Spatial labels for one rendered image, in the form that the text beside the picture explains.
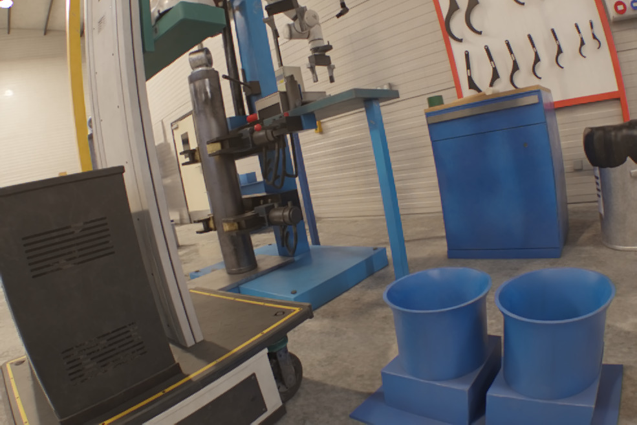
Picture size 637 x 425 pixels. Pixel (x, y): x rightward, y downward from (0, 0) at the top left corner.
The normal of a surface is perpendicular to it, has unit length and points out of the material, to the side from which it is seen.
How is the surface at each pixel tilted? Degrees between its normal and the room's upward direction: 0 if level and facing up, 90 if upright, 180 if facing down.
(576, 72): 90
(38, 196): 90
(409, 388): 90
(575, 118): 90
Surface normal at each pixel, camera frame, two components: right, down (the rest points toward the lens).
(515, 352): -0.96, 0.21
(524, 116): -0.68, 0.18
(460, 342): 0.08, 0.06
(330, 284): 0.70, -0.09
